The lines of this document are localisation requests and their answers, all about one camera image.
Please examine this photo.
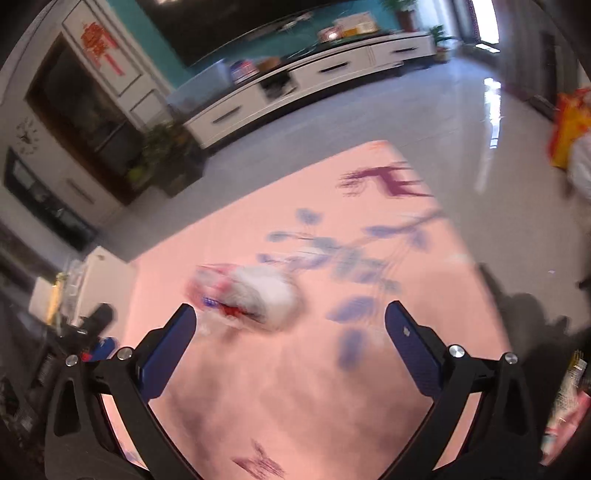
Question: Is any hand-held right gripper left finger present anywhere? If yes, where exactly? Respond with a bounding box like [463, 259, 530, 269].
[44, 302, 199, 480]

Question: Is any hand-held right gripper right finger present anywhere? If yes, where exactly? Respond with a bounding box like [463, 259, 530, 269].
[379, 300, 543, 480]

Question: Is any white plastic wrapper red print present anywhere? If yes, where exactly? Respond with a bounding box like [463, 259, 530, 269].
[187, 263, 305, 333]

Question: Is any pink plastic wrapper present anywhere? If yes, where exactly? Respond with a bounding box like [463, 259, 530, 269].
[542, 406, 587, 464]

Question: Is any black flat case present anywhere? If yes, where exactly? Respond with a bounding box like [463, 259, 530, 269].
[78, 304, 114, 335]

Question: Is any white wooden box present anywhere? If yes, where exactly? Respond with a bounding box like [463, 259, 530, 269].
[78, 246, 138, 324]

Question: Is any clear plastic storage box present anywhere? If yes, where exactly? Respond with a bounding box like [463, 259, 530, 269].
[28, 271, 85, 326]

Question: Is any pink printed tablecloth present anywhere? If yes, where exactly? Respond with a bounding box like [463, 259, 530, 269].
[99, 138, 513, 480]

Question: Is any green potted plant in cage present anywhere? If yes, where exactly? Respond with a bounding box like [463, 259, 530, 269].
[136, 121, 206, 198]

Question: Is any dark glass cabinet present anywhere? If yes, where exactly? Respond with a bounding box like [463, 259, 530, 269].
[2, 148, 100, 252]

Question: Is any white plastic bag purple print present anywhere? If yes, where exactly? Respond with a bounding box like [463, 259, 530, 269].
[567, 134, 591, 200]

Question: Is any translucent storage bin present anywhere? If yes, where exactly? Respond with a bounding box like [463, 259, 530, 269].
[166, 62, 236, 114]

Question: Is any orange yellow shopping bag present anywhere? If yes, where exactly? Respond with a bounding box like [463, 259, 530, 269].
[549, 88, 591, 169]

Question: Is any blue white sign stand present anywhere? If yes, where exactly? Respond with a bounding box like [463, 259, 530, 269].
[229, 59, 259, 85]

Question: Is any white TV cabinet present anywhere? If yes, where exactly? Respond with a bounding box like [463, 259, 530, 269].
[182, 30, 437, 151]

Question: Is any white display cabinet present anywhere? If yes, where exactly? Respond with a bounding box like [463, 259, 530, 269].
[0, 0, 174, 213]

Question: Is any small green potted plant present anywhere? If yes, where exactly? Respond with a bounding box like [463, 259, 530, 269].
[428, 25, 457, 64]

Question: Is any black television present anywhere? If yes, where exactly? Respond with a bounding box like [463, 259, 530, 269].
[134, 0, 384, 70]

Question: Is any potted plant in red pot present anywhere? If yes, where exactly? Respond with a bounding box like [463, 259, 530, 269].
[382, 0, 419, 33]

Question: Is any white desk calendar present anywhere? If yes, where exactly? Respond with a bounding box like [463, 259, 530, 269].
[332, 11, 377, 38]

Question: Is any black wall clock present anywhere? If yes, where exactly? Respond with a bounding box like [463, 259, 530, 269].
[16, 117, 40, 155]

